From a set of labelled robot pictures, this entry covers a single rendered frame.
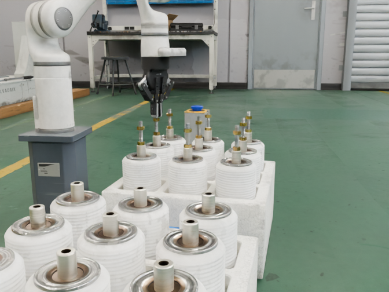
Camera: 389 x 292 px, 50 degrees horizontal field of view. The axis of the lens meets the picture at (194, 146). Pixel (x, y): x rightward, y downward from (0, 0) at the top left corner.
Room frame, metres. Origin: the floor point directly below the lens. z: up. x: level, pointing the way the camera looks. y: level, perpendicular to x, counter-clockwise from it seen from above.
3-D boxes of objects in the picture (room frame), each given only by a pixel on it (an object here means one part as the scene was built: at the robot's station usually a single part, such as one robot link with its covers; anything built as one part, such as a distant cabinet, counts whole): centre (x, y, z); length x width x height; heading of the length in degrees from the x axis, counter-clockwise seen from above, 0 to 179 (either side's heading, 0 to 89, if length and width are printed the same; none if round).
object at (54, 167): (1.10, 0.37, 0.15); 0.15 x 0.15 x 0.30; 83
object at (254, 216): (1.09, -0.01, 0.09); 0.39 x 0.39 x 0.18; 76
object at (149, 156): (1.01, 0.13, 0.25); 0.08 x 0.08 x 0.01
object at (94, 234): (0.56, 0.12, 0.25); 0.08 x 0.08 x 0.01
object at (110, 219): (0.56, 0.12, 0.26); 0.02 x 0.02 x 0.03
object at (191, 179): (0.98, 0.02, 0.16); 0.10 x 0.10 x 0.18
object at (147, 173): (1.01, 0.13, 0.16); 0.10 x 0.10 x 0.18
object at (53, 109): (1.10, 0.37, 0.39); 0.09 x 0.09 x 0.17; 83
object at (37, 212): (0.59, 0.23, 0.26); 0.02 x 0.02 x 0.03
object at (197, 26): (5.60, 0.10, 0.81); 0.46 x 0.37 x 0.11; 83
